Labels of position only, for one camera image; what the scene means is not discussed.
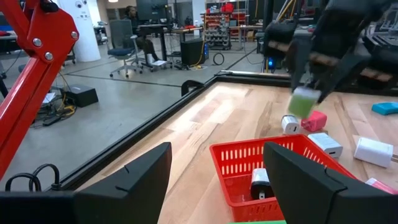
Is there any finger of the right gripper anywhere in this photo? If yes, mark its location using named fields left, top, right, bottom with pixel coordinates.
left=290, top=39, right=313, bottom=91
left=317, top=54, right=363, bottom=102

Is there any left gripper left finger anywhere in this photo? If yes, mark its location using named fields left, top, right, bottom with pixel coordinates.
left=73, top=142, right=173, bottom=224

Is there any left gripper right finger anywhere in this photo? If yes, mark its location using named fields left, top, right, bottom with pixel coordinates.
left=263, top=142, right=361, bottom=224

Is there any green USB charger cube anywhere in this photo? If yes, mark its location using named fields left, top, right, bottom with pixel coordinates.
left=287, top=86, right=322, bottom=119

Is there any white black-faced charger cube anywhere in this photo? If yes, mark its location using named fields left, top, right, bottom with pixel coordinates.
left=250, top=167, right=276, bottom=200

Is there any white USB charger block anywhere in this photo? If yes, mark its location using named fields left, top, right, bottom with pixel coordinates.
left=307, top=133, right=344, bottom=159
left=353, top=136, right=394, bottom=169

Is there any teal box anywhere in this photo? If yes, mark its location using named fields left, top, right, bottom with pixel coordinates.
left=371, top=101, right=398, bottom=116

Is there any pink white USB charger cube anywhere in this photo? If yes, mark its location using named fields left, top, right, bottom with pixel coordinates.
left=365, top=177, right=398, bottom=195

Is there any grey office chair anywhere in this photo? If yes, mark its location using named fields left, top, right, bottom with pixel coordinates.
left=107, top=19, right=144, bottom=78

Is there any red plastic basket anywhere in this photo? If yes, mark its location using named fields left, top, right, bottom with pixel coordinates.
left=209, top=133, right=358, bottom=223

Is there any metal shelf with red bins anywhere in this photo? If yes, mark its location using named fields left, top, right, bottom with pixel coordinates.
left=203, top=2, right=233, bottom=50

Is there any black computer tower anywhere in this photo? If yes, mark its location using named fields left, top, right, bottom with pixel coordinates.
left=180, top=37, right=206, bottom=67

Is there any black power strip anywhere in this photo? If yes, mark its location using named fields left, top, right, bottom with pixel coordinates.
left=42, top=114, right=65, bottom=127

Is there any black floor box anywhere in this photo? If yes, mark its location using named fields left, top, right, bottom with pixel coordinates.
left=63, top=84, right=100, bottom=108

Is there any black table clamp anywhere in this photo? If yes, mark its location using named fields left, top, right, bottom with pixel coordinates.
left=181, top=80, right=206, bottom=97

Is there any standing desk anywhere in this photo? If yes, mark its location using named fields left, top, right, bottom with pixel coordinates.
left=138, top=24, right=203, bottom=69

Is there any red desk lamp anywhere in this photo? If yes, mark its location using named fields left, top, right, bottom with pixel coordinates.
left=0, top=0, right=80, bottom=181

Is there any black computer monitor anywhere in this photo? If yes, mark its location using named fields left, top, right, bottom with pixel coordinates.
left=136, top=0, right=170, bottom=22

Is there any white round column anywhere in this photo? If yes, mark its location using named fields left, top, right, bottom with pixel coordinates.
left=57, top=0, right=102, bottom=63

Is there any person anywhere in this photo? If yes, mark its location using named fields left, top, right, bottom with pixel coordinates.
left=124, top=5, right=156, bottom=63

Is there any black aluminium table frame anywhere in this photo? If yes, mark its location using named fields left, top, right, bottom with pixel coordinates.
left=51, top=70, right=398, bottom=192

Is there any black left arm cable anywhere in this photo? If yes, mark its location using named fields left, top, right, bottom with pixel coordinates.
left=4, top=164, right=62, bottom=192

